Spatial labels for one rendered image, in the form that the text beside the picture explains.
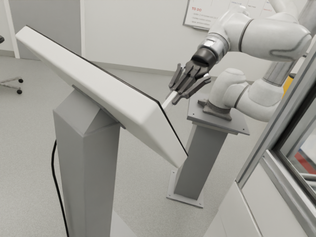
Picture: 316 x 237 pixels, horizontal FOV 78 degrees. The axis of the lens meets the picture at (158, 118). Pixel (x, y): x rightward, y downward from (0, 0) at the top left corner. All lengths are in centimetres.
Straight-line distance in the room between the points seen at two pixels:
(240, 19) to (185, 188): 126
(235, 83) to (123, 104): 91
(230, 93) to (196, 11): 287
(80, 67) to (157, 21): 338
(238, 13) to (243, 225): 61
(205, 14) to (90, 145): 362
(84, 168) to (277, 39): 63
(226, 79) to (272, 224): 82
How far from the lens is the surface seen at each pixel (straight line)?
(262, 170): 53
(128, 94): 34
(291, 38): 66
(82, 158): 56
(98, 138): 54
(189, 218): 165
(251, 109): 116
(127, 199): 163
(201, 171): 151
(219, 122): 120
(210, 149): 137
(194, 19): 392
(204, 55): 66
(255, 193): 55
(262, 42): 67
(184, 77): 64
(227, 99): 119
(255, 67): 479
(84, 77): 42
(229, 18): 73
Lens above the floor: 134
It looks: 32 degrees down
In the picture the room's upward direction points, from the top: 12 degrees clockwise
